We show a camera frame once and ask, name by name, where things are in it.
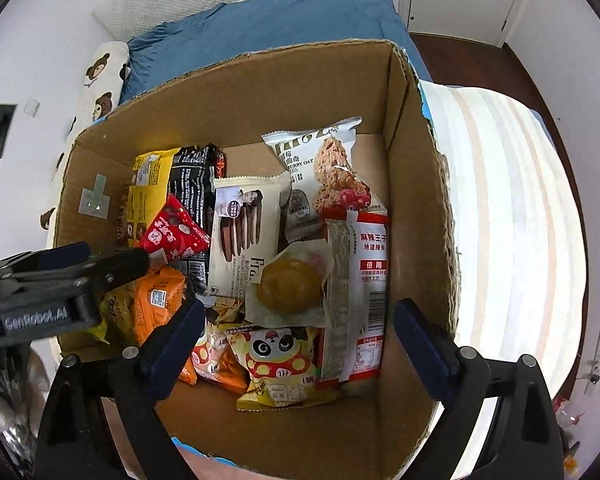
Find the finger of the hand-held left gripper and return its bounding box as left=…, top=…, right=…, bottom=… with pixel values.
left=0, top=241, right=92, bottom=282
left=12, top=247, right=151, bottom=294

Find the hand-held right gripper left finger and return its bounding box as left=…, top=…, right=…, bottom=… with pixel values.
left=32, top=297, right=207, bottom=480

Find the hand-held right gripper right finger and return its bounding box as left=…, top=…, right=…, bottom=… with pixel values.
left=392, top=298, right=566, bottom=480

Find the yellow clear chip bag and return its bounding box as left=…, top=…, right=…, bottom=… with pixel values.
left=87, top=285, right=137, bottom=346

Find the red star snack packet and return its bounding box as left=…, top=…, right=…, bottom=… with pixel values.
left=139, top=195, right=212, bottom=264

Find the brown cardboard box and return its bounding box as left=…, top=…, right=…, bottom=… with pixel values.
left=52, top=39, right=462, bottom=474

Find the orange panda snack packet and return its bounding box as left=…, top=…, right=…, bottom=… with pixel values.
left=180, top=296, right=251, bottom=395

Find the red white snack packet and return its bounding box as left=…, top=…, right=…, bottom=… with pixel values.
left=320, top=208, right=391, bottom=384

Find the silver foil bag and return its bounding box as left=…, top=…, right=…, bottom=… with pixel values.
left=0, top=350, right=49, bottom=467

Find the yellow panda snack packet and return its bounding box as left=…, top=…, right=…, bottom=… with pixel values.
left=220, top=324, right=344, bottom=412

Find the white wafer packet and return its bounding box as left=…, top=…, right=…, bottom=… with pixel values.
left=207, top=170, right=292, bottom=297

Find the black snack packet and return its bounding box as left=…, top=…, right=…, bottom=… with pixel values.
left=169, top=144, right=226, bottom=294

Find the clear wrapped bun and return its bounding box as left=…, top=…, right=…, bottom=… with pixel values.
left=245, top=239, right=334, bottom=329

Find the striped bed sheet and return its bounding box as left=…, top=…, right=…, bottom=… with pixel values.
left=420, top=82, right=589, bottom=467

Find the bear print pillow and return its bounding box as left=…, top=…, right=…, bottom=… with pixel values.
left=40, top=40, right=131, bottom=234

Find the white oat cookie packet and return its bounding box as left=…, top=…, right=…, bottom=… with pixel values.
left=261, top=116, right=374, bottom=244

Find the blue blanket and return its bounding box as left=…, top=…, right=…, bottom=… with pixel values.
left=117, top=0, right=434, bottom=107

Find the white wall fitting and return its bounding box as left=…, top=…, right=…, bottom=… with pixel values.
left=582, top=327, right=600, bottom=397

